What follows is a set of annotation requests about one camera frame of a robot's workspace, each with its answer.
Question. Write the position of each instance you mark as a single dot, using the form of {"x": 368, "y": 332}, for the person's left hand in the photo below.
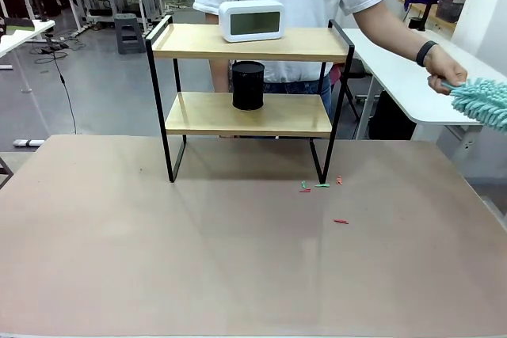
{"x": 445, "y": 69}

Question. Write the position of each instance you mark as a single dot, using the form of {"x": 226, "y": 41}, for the teal microfibre duster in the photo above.
{"x": 483, "y": 102}

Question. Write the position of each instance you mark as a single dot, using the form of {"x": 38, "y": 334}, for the person's left forearm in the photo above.
{"x": 396, "y": 33}

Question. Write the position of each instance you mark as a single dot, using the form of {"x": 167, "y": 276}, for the black wristband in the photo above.
{"x": 425, "y": 53}

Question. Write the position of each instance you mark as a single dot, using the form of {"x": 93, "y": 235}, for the large white curved table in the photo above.
{"x": 396, "y": 73}

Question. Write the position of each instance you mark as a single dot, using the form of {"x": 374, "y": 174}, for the dark storage basket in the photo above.
{"x": 450, "y": 7}

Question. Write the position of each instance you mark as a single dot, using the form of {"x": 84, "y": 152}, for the black box under table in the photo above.
{"x": 392, "y": 116}

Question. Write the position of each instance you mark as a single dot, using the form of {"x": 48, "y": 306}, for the orange paper scrap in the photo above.
{"x": 339, "y": 180}

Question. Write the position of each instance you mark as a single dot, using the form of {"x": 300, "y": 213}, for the white digital alarm clock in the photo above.
{"x": 253, "y": 21}

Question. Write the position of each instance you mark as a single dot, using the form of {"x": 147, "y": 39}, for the black mesh pen cup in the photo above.
{"x": 248, "y": 84}

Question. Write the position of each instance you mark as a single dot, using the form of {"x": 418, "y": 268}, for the grey plastic step stool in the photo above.
{"x": 128, "y": 33}

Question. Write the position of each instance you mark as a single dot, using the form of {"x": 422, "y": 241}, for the black backpack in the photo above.
{"x": 50, "y": 1}

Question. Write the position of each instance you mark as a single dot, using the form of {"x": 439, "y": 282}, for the white power strip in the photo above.
{"x": 27, "y": 142}

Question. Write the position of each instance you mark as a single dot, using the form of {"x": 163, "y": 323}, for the white desk with white leg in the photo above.
{"x": 20, "y": 37}

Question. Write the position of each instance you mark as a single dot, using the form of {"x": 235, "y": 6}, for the two-tier wooden shelf, black frame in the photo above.
{"x": 253, "y": 116}

